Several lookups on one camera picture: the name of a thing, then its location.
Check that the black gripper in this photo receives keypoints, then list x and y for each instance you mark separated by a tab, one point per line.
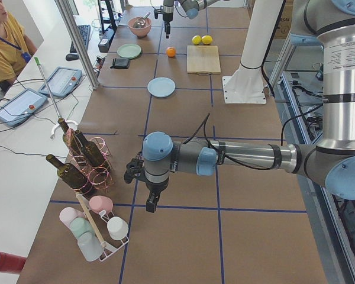
167	14
155	186

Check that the orange mandarin fruit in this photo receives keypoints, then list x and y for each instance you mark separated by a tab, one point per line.
171	52

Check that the light blue plate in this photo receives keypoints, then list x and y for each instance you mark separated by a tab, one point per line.
161	87

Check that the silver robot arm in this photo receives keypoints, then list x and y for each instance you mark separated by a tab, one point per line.
329	163
191	8

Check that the light green plate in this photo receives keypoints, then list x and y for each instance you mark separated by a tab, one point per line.
129	51

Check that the pink bowl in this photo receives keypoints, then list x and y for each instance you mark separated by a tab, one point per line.
139	30

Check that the metal scoop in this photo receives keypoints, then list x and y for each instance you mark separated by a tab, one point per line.
141	21

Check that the lower yellow lemon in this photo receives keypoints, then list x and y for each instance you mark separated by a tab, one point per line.
196	40

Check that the white cup on rack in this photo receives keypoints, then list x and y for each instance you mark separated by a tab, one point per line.
117	228

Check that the wooden cutting board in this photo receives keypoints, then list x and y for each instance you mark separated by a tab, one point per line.
203	60

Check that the pink cup on rack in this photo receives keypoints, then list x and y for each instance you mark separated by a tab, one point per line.
101	203

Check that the folded grey cloth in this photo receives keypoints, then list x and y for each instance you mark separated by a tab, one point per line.
120	63

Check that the grey blue cup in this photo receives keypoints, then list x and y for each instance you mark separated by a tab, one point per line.
90	246

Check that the mint green cup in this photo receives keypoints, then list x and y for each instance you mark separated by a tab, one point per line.
79	226

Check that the dark wine bottle upper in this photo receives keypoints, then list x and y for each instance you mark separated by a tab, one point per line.
91	151

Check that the dark wine bottle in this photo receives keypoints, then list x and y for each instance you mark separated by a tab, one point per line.
70	175
69	138
91	151

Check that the black keyboard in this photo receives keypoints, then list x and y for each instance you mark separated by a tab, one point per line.
85	32

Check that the pale pink cup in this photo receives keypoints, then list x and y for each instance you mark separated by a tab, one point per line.
68	214

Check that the dark wine bottle lower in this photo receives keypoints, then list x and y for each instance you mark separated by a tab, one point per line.
70	175

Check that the black computer mouse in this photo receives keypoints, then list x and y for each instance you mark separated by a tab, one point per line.
71	57

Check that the far teach pendant tablet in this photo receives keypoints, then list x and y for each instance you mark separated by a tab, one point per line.
63	80

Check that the teach pendant tablet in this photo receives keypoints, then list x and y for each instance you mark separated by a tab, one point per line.
63	80
21	107

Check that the metal rod green tip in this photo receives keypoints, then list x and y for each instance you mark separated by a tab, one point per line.
47	87

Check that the person in yellow shirt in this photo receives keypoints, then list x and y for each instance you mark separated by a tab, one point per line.
16	48

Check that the near teach pendant tablet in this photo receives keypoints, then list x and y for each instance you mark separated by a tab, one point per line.
21	107

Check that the red cylinder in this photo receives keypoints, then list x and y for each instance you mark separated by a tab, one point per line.
12	264

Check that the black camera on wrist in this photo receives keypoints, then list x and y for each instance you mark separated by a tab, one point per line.
158	11
134	170

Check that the white wire cup rack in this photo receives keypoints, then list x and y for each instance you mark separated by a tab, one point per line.
99	226

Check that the copper wire bottle rack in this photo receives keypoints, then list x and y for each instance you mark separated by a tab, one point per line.
99	177

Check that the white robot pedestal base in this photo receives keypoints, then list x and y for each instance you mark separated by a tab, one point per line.
246	85

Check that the aluminium frame post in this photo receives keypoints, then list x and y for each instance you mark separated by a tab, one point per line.
67	16

